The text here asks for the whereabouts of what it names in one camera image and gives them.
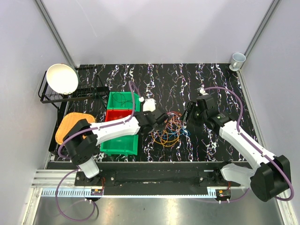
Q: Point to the green plastic bin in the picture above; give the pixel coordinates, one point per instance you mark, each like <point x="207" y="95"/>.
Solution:
<point x="125" y="145"/>
<point x="123" y="100"/>

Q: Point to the orange woven basket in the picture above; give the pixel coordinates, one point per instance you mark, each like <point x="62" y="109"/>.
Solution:
<point x="68" y="122"/>

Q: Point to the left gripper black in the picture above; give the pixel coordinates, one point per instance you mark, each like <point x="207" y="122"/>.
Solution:
<point x="159" y="127"/>

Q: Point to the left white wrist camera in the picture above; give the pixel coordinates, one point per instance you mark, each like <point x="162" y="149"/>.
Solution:
<point x="148" y="104"/>

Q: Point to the white mug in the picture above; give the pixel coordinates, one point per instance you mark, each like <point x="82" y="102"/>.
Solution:
<point x="237" y="61"/>

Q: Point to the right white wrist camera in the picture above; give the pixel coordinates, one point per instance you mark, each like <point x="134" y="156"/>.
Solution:
<point x="201" y="92"/>

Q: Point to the far green plastic bin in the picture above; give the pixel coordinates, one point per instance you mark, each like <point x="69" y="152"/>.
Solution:
<point x="123" y="100"/>

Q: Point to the black wire dish rack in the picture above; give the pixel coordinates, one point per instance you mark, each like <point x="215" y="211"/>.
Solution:
<point x="90" y="96"/>

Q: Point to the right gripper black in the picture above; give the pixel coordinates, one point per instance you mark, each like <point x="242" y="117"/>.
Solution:
<point x="191" y="107"/>

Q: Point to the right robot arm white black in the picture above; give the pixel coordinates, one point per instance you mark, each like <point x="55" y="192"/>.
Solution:
<point x="268" y="175"/>

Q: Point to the red plastic bin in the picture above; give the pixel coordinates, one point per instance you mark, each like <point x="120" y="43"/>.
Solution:
<point x="116" y="114"/>

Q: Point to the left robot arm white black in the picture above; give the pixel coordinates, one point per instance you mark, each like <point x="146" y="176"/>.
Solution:
<point x="81" y="141"/>

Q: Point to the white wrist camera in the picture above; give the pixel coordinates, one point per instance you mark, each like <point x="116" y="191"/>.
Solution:
<point x="201" y="92"/>
<point x="148" y="104"/>

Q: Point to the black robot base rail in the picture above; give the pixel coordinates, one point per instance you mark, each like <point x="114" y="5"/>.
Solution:
<point x="159" y="179"/>

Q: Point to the white bowl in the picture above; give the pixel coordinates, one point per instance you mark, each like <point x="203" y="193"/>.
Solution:
<point x="62" y="78"/>

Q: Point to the near green plastic bin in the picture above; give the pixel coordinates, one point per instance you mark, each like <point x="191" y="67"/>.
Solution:
<point x="125" y="145"/>

